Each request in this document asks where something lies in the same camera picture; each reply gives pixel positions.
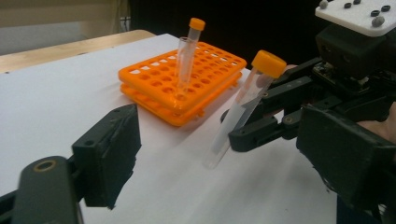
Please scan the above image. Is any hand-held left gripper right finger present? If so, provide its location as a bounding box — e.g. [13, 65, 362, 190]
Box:
[296, 105, 396, 216]

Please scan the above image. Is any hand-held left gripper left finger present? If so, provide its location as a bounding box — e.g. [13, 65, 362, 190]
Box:
[72, 104, 142, 210]

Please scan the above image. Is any orange-capped clear test tube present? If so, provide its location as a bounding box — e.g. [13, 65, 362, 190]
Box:
[204, 49, 288, 171]
[178, 17, 206, 91]

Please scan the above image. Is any orange plastic test tube rack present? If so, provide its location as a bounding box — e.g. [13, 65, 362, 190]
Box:
[118, 41, 248, 128]

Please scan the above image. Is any white table cover sheet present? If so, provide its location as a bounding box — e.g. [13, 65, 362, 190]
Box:
[0, 33, 339, 224]

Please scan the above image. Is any black curtain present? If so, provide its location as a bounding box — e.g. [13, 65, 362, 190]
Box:
[129, 0, 328, 71]

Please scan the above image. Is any beige furniture frame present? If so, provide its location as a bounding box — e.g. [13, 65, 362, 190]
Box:
[0, 0, 130, 34]

